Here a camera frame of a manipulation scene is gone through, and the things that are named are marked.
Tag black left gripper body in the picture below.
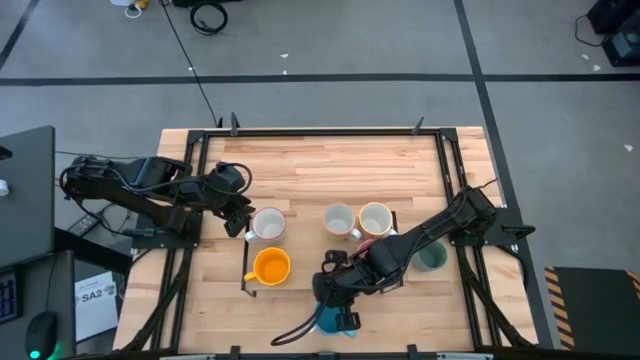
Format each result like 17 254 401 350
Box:
209 167 250 219

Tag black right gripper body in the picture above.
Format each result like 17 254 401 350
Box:
313 269 369 314

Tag plain blue mug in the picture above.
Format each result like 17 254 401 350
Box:
312 298 359 339

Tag white mug with reddish rim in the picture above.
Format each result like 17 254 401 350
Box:
243 206 288 245

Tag white mug with orange rim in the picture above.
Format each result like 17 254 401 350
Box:
322 202 363 242

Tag white mug with yellow rim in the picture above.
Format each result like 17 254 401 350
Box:
358 201 400 240

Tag green mug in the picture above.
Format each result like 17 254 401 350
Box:
410 238 449 273

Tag wooden shelf riser black legs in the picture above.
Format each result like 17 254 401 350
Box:
239 213 405 299

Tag black power adapter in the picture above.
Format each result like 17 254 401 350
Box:
67 211 104 238

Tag white printed paper sheet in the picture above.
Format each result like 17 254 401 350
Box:
74 270 120 344

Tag dark grey desk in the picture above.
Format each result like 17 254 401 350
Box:
0 249 76 360

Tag grey desk top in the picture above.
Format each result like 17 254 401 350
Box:
0 124 56 271

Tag black computer mouse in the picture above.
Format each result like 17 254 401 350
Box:
24 312 59 360

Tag black keyboard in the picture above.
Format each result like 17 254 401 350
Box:
0 279 21 324

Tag black mat hazard stripes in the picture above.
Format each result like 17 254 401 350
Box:
544 266 640 351

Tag black equipment box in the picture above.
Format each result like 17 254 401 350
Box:
602 27 640 69
587 0 640 34

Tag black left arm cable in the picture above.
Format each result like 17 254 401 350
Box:
58 155 254 236

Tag long black floor cable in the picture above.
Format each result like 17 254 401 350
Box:
159 0 224 129

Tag coiled black cable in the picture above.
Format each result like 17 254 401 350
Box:
188 0 230 36

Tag black cable by boxes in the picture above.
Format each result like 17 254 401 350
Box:
573 13 609 49

